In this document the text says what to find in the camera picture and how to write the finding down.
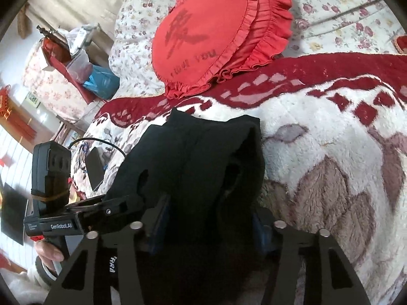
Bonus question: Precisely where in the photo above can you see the person's left forearm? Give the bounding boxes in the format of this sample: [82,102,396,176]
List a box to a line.
[0,257,60,305]

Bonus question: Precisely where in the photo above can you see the red chair frame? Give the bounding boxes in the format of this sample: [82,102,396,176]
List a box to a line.
[41,36,100,104]

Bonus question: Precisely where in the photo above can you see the clear plastic bag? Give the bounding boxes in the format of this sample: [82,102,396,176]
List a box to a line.
[65,27,96,81]

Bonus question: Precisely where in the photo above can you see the blue plastic bag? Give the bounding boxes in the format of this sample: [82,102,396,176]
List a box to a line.
[83,65,121,100]

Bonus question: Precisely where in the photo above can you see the black pants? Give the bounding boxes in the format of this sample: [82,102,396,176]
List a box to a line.
[95,108,278,305]

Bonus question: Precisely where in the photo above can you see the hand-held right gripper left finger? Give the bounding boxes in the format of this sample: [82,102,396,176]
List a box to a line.
[43,194,173,305]

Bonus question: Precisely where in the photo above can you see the floral quilt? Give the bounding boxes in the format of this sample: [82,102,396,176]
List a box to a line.
[108,0,402,98]

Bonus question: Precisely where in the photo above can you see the red and white fleece blanket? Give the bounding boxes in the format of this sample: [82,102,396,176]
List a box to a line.
[70,51,407,305]

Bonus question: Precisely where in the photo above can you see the red ruffled round pillow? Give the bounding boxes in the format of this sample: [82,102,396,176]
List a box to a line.
[151,0,294,100]

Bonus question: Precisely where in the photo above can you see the black cable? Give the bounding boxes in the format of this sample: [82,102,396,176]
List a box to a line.
[68,137,128,160]

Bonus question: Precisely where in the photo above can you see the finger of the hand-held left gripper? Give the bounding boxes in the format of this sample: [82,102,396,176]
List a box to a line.
[65,194,144,230]

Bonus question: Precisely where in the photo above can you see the black smartphone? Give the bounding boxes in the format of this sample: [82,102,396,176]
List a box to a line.
[85,148,106,191]

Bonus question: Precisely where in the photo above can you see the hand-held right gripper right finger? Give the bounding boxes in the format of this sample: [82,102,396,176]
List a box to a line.
[251,210,371,305]

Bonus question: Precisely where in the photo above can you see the red knot wall decoration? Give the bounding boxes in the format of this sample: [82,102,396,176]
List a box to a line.
[0,85,36,141]

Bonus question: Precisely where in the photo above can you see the black flat panel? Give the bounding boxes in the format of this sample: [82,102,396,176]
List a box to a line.
[0,182,30,246]

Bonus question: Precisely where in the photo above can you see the person's left hand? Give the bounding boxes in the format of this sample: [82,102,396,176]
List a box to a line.
[34,239,65,276]

